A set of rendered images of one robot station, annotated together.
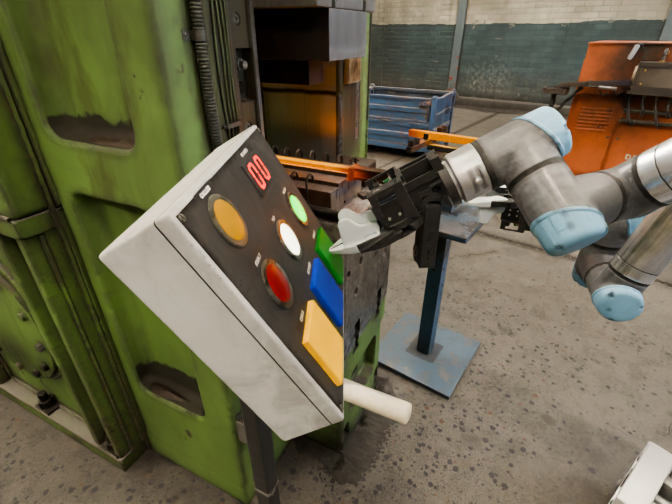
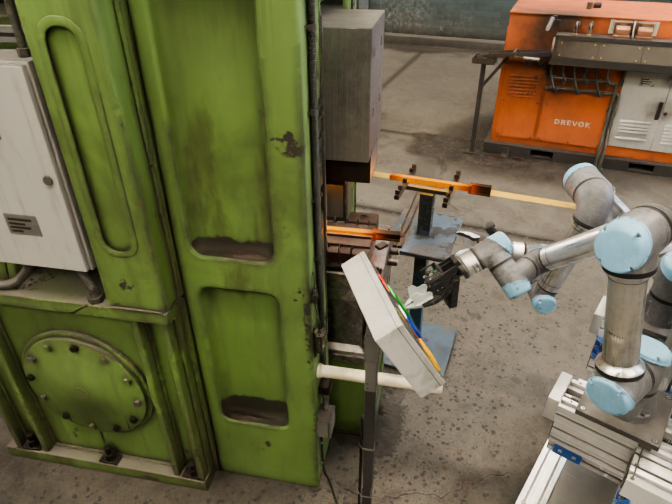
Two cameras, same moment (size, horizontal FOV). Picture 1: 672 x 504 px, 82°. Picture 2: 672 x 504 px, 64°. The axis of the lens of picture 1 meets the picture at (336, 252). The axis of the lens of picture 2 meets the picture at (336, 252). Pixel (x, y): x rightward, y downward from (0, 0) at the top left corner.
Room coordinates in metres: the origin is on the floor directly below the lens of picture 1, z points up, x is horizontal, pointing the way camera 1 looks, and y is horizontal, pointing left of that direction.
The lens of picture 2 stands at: (-0.64, 0.53, 2.06)
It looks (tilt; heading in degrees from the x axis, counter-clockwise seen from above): 33 degrees down; 345
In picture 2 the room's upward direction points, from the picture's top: 1 degrees counter-clockwise
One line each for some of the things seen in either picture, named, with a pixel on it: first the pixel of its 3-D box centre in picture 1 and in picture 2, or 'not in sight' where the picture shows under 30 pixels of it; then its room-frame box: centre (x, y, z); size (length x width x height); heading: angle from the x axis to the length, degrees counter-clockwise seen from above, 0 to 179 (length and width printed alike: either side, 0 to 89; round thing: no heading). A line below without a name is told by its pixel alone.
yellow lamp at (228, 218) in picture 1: (228, 220); not in sight; (0.34, 0.10, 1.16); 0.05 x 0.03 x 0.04; 154
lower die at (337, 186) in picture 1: (281, 177); (317, 241); (1.08, 0.16, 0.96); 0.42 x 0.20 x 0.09; 64
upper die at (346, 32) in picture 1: (271, 34); (314, 154); (1.08, 0.16, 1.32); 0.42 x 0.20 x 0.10; 64
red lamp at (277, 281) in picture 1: (277, 283); not in sight; (0.34, 0.06, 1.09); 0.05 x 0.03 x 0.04; 154
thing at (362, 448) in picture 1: (354, 424); (376, 415); (0.96, -0.07, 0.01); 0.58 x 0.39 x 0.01; 154
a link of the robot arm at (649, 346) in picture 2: not in sight; (642, 363); (0.17, -0.55, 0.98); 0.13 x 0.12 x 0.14; 114
